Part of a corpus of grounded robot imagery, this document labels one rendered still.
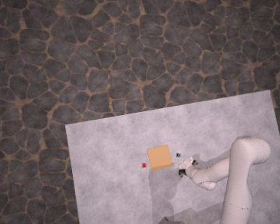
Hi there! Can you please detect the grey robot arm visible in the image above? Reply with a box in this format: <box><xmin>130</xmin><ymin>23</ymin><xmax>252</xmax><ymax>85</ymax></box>
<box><xmin>178</xmin><ymin>137</ymin><xmax>271</xmax><ymax>224</ymax></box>

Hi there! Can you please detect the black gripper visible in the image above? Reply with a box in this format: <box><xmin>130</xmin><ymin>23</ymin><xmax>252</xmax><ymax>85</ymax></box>
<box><xmin>179</xmin><ymin>160</ymin><xmax>198</xmax><ymax>178</ymax></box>

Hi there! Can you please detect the tan square mat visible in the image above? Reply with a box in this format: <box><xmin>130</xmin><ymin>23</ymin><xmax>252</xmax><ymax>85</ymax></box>
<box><xmin>147</xmin><ymin>144</ymin><xmax>173</xmax><ymax>171</ymax></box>

